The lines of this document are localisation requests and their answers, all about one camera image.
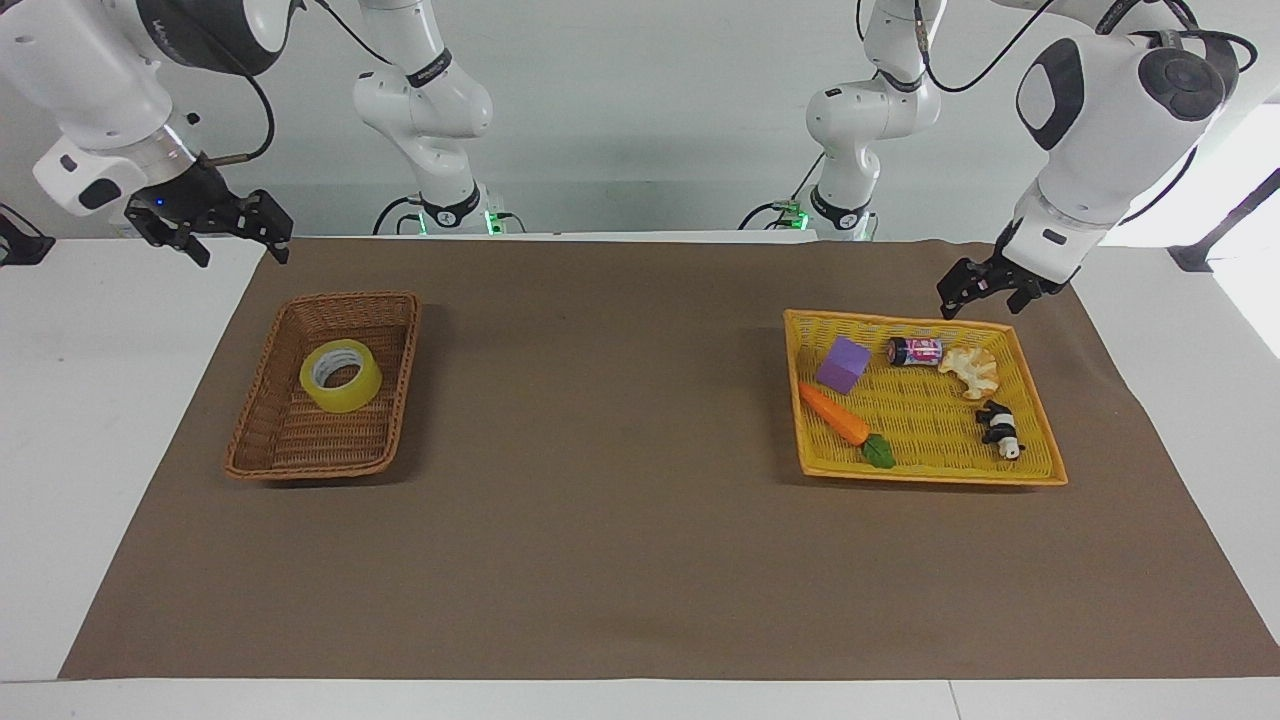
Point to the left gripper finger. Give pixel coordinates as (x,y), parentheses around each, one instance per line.
(958,288)
(1024,298)

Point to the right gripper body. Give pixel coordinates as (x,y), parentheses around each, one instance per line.
(188,192)

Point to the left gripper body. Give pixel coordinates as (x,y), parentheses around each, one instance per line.
(1020,272)

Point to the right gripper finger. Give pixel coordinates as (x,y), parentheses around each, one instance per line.
(180,240)
(264,222)

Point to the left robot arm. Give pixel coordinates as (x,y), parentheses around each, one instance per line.
(1110,110)

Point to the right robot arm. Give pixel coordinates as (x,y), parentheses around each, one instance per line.
(90,80)

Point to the yellow woven basket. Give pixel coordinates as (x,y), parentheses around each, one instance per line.
(930,430)

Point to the yellow tape roll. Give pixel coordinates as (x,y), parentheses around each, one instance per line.
(342,390)

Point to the brown wicker basket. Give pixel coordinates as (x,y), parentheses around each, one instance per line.
(300,430)

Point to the black and pink battery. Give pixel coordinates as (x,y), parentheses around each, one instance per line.
(914,351)

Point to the beige bread toy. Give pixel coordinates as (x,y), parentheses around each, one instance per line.
(972,370)

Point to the black and white panda toy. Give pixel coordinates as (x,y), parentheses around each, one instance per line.
(998,428)

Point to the purple cube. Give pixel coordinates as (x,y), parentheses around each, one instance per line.
(842,366)

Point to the black stand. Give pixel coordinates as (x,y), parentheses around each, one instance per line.
(1225,225)
(22,242)

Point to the orange carrot toy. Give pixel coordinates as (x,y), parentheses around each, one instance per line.
(835,414)

